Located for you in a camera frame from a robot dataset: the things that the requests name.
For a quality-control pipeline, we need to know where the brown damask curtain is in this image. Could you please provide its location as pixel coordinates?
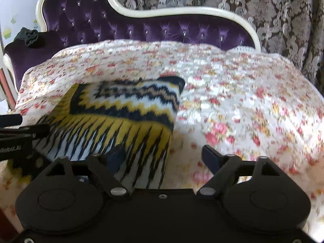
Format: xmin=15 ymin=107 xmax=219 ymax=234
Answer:
xmin=109 ymin=0 xmax=324 ymax=86

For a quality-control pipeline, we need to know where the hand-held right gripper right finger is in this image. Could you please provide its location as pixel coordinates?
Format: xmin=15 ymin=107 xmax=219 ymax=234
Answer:
xmin=196 ymin=144 xmax=287 ymax=198

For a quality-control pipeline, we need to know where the yellow black zigzag knit sweater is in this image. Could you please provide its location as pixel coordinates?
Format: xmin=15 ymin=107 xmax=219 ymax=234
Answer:
xmin=7 ymin=76 xmax=186 ymax=190

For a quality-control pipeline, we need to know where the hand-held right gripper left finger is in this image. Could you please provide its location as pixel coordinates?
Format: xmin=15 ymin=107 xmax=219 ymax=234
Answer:
xmin=42 ymin=144 xmax=134 ymax=198

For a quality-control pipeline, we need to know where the floral satin blanket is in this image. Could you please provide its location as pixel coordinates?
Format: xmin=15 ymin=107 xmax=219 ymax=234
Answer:
xmin=0 ymin=39 xmax=324 ymax=236

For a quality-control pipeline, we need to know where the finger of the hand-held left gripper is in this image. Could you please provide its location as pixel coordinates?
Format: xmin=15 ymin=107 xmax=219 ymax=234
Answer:
xmin=0 ymin=124 xmax=50 ymax=142
xmin=0 ymin=114 xmax=24 ymax=127

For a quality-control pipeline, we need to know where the purple tufted velvet sofa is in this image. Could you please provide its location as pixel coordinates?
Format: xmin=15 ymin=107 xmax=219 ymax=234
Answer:
xmin=2 ymin=0 xmax=262 ymax=95

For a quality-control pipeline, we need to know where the black fabric flower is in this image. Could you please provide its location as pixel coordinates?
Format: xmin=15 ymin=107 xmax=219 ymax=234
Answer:
xmin=14 ymin=27 xmax=39 ymax=48

